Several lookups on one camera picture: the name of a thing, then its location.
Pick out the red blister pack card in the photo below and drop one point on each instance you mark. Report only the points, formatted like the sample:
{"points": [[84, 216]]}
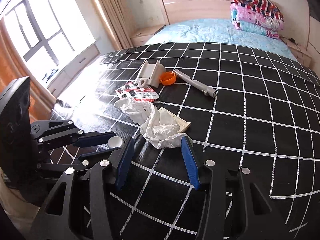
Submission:
{"points": [[140, 93]]}

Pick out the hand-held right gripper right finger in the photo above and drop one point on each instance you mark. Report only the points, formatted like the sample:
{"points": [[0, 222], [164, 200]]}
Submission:
{"points": [[190, 165]]}

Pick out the light blue bed sheet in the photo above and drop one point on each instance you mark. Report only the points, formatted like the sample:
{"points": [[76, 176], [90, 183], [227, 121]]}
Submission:
{"points": [[200, 32]]}

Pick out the wooden window seat cabinet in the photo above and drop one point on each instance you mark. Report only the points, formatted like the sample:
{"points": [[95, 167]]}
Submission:
{"points": [[80, 60]]}

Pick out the pink floral folded quilt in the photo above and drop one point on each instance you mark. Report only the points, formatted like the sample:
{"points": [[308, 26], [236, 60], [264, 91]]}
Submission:
{"points": [[260, 20]]}

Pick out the grey plastic tube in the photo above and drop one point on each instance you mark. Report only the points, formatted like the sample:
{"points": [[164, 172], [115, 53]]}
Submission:
{"points": [[195, 82]]}

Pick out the orange bottle cap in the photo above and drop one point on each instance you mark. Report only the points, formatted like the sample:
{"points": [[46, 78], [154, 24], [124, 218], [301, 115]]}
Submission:
{"points": [[167, 79]]}

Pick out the light blue cartoon folded quilt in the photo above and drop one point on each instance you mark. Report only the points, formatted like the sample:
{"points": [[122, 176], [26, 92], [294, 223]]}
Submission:
{"points": [[250, 28]]}

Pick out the red striped folded blanket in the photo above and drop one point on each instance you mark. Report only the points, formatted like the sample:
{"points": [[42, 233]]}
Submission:
{"points": [[257, 2]]}

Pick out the person's left forearm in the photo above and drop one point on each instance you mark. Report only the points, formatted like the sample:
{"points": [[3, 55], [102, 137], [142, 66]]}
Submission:
{"points": [[17, 212]]}

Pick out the dark cloth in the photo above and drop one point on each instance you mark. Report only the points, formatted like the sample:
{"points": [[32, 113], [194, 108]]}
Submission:
{"points": [[50, 75]]}

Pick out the white tissue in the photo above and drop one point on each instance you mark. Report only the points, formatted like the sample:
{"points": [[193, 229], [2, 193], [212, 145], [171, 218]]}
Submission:
{"points": [[155, 127]]}

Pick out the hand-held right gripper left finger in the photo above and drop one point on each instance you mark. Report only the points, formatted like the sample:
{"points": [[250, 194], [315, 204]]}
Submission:
{"points": [[123, 166]]}

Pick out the black white-grid mat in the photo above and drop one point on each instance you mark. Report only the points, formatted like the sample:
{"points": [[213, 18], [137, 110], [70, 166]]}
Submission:
{"points": [[250, 130]]}

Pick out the cream plastic plate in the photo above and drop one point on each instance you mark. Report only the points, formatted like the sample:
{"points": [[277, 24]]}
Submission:
{"points": [[183, 124]]}

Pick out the beige plastic bracket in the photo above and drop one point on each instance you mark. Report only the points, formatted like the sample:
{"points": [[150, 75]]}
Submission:
{"points": [[150, 72]]}

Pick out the wooden bed headboard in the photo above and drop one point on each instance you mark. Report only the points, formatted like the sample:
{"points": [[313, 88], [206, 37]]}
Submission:
{"points": [[195, 7]]}

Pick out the beige curtain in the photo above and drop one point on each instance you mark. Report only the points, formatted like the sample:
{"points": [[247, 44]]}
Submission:
{"points": [[110, 12]]}

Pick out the wooden nightstand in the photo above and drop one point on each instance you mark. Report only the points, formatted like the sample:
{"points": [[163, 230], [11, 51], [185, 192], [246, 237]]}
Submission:
{"points": [[301, 53], [142, 36]]}

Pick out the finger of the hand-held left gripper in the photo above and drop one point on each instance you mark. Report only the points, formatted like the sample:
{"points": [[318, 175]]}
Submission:
{"points": [[92, 156], [95, 139]]}

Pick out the dark-framed window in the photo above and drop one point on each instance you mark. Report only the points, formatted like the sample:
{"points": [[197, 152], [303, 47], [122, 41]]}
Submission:
{"points": [[33, 38]]}

